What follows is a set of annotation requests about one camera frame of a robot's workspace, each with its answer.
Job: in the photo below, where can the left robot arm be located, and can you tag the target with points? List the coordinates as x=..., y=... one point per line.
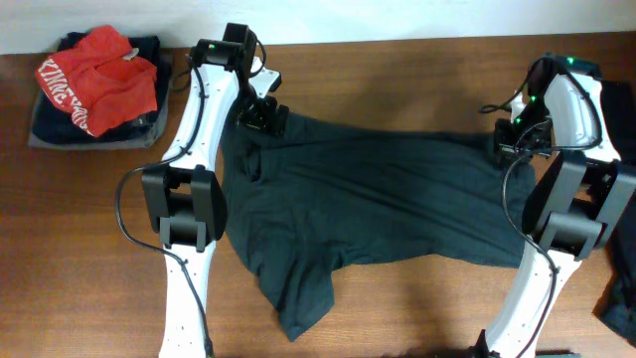
x=185, y=202

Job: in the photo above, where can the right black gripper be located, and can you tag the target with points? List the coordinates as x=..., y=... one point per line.
x=507, y=147

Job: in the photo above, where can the dark green t-shirt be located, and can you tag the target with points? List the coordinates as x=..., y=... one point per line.
x=323, y=196

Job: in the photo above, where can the navy folded garment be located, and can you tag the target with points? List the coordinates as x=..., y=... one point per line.
x=54, y=126

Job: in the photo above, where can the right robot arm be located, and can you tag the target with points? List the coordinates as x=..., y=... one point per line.
x=564, y=110

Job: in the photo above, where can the red folded shirt white lettering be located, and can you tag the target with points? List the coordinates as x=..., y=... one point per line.
x=100, y=82

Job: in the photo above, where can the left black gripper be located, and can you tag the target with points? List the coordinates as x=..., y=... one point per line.
x=260, y=119

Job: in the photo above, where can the black garment white logo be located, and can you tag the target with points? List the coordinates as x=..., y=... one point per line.
x=618, y=107

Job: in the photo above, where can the grey folded garment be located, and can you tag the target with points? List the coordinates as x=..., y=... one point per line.
x=154, y=131

